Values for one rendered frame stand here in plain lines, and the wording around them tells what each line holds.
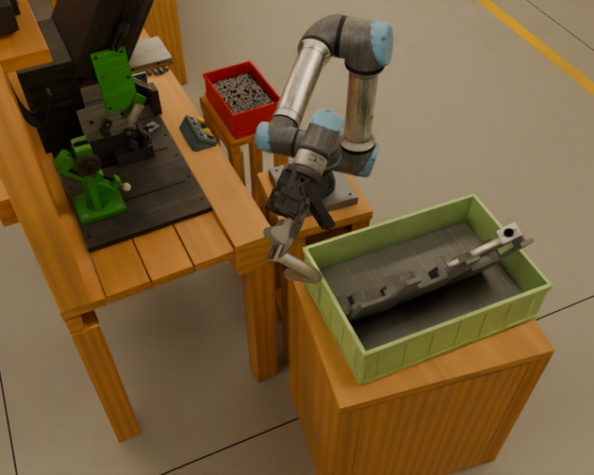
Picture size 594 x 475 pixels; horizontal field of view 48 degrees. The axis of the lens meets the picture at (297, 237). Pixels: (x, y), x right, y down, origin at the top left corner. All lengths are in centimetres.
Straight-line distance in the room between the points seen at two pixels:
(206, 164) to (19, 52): 80
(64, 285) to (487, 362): 124
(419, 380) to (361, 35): 98
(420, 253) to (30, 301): 188
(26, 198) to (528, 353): 146
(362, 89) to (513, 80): 268
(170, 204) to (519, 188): 213
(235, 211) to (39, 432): 127
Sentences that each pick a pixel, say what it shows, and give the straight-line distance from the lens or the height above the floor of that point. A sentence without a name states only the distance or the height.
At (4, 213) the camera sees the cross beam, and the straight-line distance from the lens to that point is 189.
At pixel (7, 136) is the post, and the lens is 162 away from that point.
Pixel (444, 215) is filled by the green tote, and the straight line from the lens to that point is 223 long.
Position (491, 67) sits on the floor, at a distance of 465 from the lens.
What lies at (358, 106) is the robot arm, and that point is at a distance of 200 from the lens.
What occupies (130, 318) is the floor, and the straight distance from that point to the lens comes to 311.
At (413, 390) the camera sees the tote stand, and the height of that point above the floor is 78.
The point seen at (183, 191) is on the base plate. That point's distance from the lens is 229.
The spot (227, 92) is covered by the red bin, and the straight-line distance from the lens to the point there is 275.
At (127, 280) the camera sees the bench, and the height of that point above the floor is 88.
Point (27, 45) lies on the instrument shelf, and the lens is 190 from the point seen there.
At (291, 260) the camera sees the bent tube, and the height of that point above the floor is 131.
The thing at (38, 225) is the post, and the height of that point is 124.
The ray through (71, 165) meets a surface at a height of 112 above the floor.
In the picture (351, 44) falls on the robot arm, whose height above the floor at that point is 149.
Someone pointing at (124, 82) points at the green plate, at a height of 116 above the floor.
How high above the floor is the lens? 248
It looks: 48 degrees down
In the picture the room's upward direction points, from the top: straight up
